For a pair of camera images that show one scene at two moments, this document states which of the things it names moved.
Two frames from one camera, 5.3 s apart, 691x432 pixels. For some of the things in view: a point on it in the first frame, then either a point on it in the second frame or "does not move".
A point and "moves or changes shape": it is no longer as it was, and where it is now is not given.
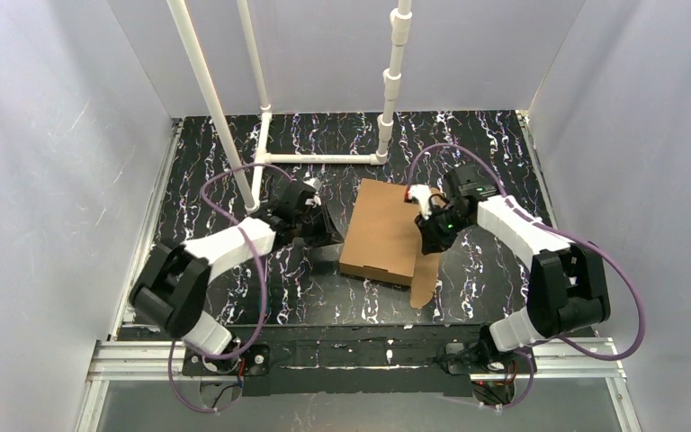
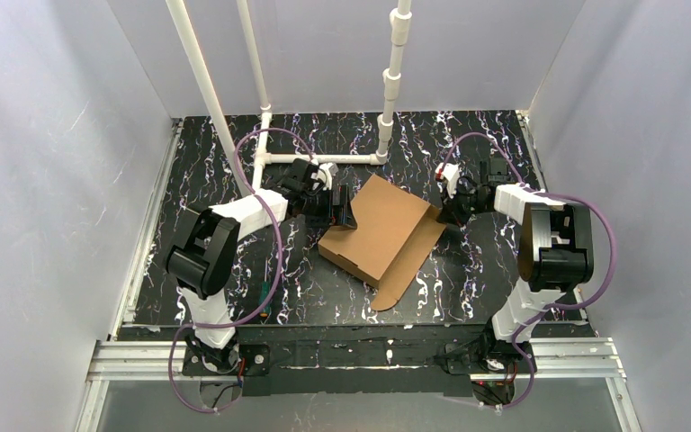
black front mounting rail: [358, 360] does not move
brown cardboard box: [384, 241] moves or changes shape
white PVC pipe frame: [400, 22] does not move
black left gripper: [323, 220] -> [331, 207]
